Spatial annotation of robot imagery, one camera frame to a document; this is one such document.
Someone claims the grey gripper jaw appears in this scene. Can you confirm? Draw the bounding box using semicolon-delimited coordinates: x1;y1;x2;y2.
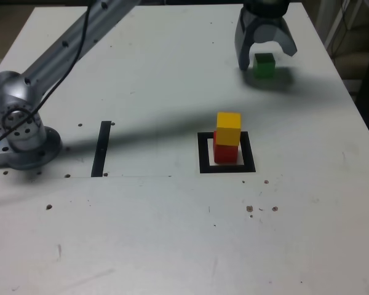
253;17;298;58
234;6;261;71

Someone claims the green cube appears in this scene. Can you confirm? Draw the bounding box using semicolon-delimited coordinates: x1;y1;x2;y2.
252;52;276;79

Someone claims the yellow cube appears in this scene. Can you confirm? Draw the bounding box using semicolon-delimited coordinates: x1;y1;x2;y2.
216;111;242;147

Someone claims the red cube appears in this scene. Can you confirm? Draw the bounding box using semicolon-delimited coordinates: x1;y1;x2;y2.
213;130;239;163

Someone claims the black tape square outline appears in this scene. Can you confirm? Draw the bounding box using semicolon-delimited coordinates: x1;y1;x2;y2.
197;131;256;174

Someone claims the black tape strip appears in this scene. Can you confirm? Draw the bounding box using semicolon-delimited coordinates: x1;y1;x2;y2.
90;120;112;178

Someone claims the white metal frame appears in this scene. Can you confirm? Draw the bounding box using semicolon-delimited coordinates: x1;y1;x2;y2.
313;0;369;59

